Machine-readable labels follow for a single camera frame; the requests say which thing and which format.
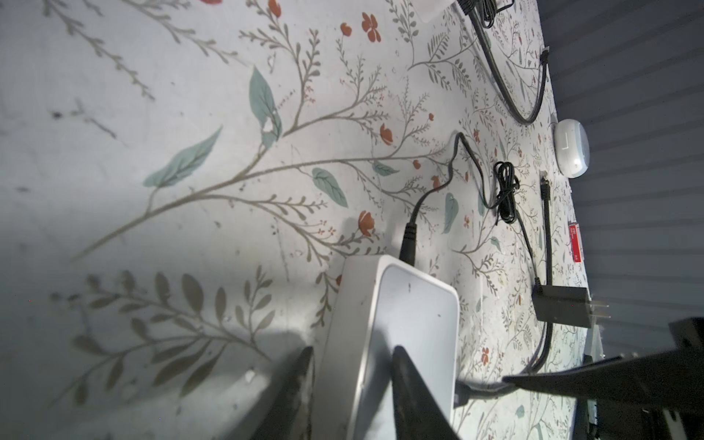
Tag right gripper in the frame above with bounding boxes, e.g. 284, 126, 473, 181
502, 317, 703, 414

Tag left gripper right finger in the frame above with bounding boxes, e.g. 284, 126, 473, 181
390, 346, 458, 440

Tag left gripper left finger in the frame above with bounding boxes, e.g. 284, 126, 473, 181
251, 346, 315, 439

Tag white network switch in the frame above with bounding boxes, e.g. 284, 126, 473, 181
312, 255, 459, 439

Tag black power adapter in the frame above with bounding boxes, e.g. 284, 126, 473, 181
457, 0, 515, 29
399, 132, 598, 328

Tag long black ethernet cable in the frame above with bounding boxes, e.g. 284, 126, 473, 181
466, 10, 551, 127

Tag red white small box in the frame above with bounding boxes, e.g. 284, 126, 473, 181
568, 222, 584, 263

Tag white round timer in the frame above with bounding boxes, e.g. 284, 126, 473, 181
554, 119, 590, 179

